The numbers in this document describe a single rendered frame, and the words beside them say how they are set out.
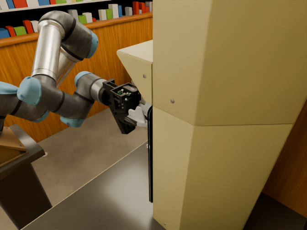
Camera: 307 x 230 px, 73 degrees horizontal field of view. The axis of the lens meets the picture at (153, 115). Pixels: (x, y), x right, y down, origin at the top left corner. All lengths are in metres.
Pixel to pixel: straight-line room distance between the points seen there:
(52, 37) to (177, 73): 0.57
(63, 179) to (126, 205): 1.48
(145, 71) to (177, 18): 0.13
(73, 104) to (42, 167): 1.79
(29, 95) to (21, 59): 1.72
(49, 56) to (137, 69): 0.40
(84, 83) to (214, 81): 0.48
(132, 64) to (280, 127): 0.33
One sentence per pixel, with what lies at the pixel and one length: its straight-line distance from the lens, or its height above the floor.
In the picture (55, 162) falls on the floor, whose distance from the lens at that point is 2.46.
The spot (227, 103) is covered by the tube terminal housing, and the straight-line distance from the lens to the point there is 0.40.
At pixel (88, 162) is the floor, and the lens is 2.34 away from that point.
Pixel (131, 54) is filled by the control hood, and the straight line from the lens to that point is 0.47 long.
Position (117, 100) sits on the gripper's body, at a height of 1.36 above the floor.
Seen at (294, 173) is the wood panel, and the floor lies 1.10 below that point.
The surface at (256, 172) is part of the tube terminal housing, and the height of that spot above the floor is 1.27.
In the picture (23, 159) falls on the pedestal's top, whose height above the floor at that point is 0.94.
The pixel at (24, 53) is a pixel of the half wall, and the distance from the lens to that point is 2.39.
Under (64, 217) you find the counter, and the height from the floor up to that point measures 0.94.
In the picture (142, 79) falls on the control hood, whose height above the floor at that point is 1.46.
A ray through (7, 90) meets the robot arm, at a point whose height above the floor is 1.24.
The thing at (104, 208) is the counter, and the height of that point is 0.94.
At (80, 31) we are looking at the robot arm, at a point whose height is 1.45.
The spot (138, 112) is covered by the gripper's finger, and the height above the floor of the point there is 1.35.
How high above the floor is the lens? 1.66
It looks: 35 degrees down
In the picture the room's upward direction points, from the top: straight up
